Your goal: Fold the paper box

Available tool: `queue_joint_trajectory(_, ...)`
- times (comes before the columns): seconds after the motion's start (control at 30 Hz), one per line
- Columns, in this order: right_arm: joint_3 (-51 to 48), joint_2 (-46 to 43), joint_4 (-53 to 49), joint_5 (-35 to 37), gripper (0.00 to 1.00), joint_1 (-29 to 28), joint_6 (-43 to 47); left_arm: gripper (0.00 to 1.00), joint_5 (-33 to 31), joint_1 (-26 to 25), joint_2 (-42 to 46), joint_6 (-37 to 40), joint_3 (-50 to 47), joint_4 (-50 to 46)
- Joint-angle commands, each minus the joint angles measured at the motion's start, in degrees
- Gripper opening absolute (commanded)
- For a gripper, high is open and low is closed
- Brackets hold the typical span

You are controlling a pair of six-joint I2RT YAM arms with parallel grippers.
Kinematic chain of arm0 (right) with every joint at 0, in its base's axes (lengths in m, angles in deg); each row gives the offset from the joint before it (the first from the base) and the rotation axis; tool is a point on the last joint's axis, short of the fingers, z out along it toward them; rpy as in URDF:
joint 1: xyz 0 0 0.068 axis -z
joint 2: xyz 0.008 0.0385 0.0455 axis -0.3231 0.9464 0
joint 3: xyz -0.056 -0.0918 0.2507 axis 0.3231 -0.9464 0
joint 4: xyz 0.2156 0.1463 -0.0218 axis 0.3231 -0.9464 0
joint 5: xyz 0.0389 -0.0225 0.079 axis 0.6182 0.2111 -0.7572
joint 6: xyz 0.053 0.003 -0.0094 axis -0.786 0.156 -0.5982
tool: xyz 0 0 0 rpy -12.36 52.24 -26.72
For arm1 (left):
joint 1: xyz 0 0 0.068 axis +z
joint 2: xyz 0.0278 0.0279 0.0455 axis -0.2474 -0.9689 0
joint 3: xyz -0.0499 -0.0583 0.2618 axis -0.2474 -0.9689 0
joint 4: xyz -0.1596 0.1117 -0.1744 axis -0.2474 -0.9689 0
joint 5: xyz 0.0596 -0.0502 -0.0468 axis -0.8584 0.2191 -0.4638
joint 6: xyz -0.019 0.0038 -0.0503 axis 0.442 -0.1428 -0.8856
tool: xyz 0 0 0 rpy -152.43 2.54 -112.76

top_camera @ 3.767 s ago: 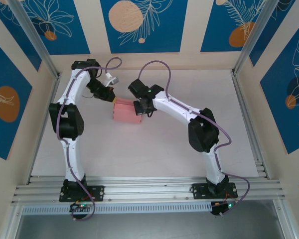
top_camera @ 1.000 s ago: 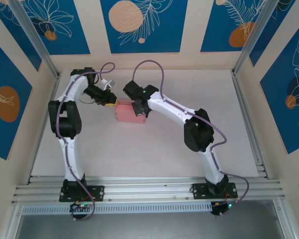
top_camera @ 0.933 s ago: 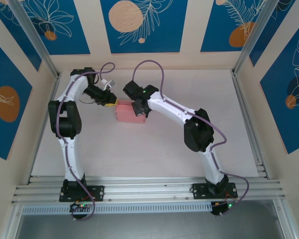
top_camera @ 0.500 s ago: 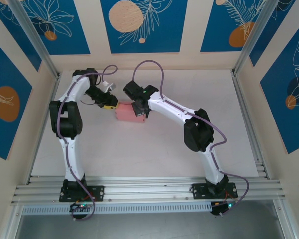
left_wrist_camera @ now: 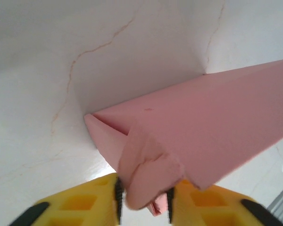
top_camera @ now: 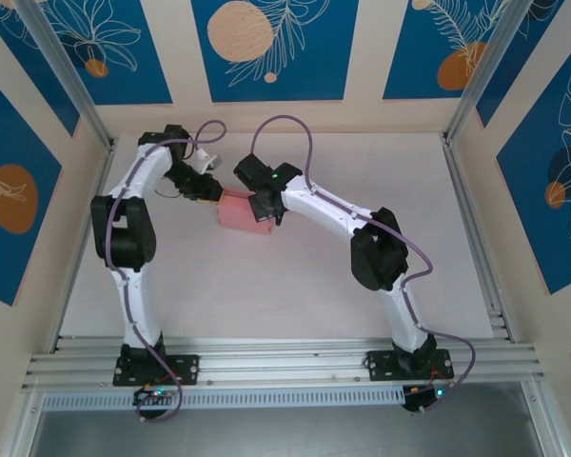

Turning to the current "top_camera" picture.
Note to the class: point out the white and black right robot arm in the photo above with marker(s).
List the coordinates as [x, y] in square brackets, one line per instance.
[376, 257]

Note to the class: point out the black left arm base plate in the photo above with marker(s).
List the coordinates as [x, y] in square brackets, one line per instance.
[185, 369]

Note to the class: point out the blue panel with peach circle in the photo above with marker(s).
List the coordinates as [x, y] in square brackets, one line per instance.
[285, 71]

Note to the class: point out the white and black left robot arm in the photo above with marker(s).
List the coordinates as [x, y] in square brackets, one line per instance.
[138, 238]

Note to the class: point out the aluminium mounting rail frame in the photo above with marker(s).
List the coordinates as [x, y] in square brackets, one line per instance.
[285, 366]

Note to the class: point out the blue floral wall panel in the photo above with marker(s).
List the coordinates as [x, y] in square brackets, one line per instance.
[552, 214]
[423, 47]
[35, 62]
[518, 59]
[124, 71]
[9, 143]

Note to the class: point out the aluminium side profile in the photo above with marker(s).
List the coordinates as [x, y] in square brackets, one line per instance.
[545, 428]
[23, 428]

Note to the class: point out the grey metal sheet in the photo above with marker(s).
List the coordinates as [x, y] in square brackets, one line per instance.
[285, 438]

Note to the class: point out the pink paper box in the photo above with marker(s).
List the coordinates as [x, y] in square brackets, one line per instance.
[238, 214]

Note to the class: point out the aluminium table edge rail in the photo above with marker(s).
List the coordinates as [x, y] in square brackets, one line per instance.
[102, 176]
[461, 181]

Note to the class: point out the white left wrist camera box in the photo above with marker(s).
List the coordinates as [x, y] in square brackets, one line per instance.
[204, 162]

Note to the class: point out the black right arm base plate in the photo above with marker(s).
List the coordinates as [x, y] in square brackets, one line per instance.
[380, 366]

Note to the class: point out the aluminium corner post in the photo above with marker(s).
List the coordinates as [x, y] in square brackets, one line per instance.
[71, 71]
[489, 71]

